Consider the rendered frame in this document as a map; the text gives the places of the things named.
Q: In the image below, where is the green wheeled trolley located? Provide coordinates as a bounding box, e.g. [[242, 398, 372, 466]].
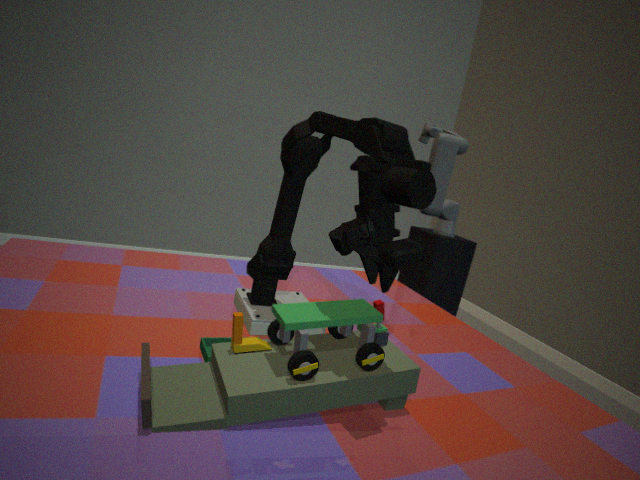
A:
[[268, 299, 388, 381]]

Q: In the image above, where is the yellow wheel chock with orange handle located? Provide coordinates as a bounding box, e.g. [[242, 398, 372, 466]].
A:
[[231, 312, 272, 354]]

